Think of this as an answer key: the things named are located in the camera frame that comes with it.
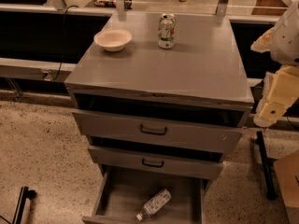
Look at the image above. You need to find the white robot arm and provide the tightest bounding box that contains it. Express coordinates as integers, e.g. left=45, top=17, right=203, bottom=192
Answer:
left=250, top=0, right=299, bottom=128

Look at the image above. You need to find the black bar floor left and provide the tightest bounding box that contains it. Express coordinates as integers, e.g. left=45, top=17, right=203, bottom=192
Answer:
left=12, top=186, right=36, bottom=224

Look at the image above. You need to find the grey drawer cabinet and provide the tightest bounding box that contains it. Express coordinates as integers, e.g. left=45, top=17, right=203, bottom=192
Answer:
left=64, top=10, right=255, bottom=224

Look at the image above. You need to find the clear plastic water bottle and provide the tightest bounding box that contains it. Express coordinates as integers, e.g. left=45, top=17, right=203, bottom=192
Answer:
left=136, top=189, right=172, bottom=221

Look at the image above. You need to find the white paper bowl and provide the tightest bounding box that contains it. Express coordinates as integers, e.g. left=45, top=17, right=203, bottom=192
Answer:
left=93, top=28, right=132, bottom=52

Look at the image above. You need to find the black metal stand leg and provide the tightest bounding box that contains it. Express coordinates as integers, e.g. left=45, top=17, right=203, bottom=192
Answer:
left=255, top=131, right=277, bottom=201

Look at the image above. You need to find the grey drawer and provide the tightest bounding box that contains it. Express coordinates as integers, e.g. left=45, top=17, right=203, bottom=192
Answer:
left=82, top=167, right=204, bottom=224
left=88, top=146, right=223, bottom=180
left=73, top=109, right=242, bottom=154

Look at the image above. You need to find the grey top drawer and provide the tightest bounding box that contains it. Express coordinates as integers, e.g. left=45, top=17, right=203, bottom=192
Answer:
left=73, top=109, right=242, bottom=154

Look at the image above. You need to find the black middle drawer handle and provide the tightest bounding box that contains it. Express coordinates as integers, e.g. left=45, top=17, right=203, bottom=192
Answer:
left=142, top=159, right=164, bottom=168

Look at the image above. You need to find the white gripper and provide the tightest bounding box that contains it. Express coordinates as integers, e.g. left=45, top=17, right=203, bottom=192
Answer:
left=250, top=28, right=299, bottom=128

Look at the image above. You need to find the grey middle drawer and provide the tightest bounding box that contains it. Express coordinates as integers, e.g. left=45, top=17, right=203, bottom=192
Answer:
left=88, top=146, right=223, bottom=180

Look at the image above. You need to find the black top drawer handle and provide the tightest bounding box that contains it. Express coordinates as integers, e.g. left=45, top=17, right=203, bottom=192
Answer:
left=139, top=124, right=168, bottom=135

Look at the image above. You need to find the black hanging cable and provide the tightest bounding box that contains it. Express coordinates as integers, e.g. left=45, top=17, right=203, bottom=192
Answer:
left=50, top=5, right=80, bottom=82

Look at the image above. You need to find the grey bottom drawer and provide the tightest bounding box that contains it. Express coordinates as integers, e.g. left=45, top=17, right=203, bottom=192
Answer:
left=82, top=167, right=204, bottom=224

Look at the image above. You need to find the brown cardboard box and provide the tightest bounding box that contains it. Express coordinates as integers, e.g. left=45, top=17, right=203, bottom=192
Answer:
left=274, top=151, right=299, bottom=224

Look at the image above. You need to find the black drawer handle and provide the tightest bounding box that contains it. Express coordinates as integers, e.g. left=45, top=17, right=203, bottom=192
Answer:
left=139, top=124, right=168, bottom=135
left=142, top=159, right=164, bottom=168

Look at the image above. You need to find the green white soda can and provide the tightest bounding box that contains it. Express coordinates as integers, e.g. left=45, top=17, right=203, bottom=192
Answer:
left=158, top=14, right=177, bottom=49

